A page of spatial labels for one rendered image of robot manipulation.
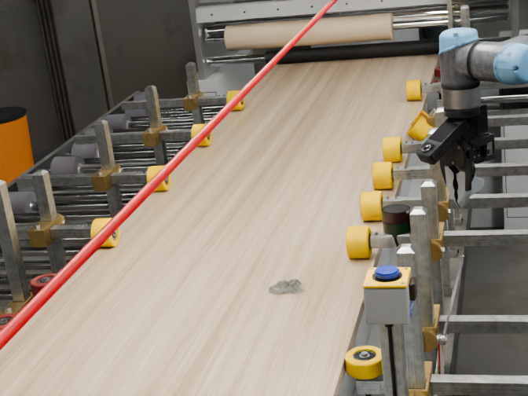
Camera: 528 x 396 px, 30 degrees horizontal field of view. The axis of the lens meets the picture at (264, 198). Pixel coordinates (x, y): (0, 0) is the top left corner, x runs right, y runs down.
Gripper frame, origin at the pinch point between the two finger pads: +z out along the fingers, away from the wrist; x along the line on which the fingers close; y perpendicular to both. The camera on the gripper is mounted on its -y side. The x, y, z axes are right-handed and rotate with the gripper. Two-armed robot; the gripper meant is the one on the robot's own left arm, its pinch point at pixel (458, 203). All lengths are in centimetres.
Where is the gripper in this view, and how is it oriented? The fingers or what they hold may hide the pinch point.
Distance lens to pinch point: 203.1
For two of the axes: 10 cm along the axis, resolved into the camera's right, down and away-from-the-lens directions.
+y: 8.5, -2.7, 4.5
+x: -5.1, -2.3, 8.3
